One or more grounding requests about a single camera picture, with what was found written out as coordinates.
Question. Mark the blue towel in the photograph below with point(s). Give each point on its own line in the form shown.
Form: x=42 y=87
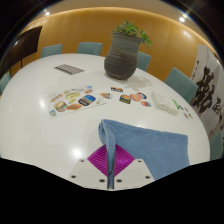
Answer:
x=156 y=146

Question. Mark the white sheet of colourful stickers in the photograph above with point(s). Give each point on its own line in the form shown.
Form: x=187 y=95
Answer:
x=75 y=101

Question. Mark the red oval sticker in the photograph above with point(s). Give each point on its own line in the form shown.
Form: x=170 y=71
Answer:
x=145 y=103

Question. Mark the group of teal chairs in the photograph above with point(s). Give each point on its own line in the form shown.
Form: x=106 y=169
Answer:
x=181 y=83

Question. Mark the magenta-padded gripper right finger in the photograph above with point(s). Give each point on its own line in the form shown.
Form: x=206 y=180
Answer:
x=128 y=168

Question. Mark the recessed ceiling light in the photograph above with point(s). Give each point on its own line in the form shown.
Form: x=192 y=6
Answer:
x=181 y=19
x=46 y=13

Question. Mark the flat white box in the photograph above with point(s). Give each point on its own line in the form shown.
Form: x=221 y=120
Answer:
x=163 y=102

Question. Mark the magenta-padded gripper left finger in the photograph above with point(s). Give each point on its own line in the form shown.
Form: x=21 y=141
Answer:
x=90 y=170

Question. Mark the dark rectangular sticker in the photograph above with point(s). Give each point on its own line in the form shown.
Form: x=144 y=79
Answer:
x=117 y=89

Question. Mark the white calligraphy folding screen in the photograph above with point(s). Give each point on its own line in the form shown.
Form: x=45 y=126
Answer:
x=206 y=86

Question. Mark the blue and orange round sticker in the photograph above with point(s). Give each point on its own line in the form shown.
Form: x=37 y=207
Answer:
x=142 y=95

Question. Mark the small round sticker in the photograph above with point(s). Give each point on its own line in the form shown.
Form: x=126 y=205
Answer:
x=181 y=108
x=190 y=116
x=186 y=115

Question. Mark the dark square colourful sticker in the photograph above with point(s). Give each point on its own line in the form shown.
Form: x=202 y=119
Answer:
x=125 y=99

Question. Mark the small green packet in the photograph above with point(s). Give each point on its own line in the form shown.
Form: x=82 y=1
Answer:
x=176 y=104

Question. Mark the potted plant in grey pot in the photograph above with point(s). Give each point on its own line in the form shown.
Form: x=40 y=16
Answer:
x=120 y=60

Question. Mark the small orange sticker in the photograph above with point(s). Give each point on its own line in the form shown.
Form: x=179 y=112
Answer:
x=105 y=95

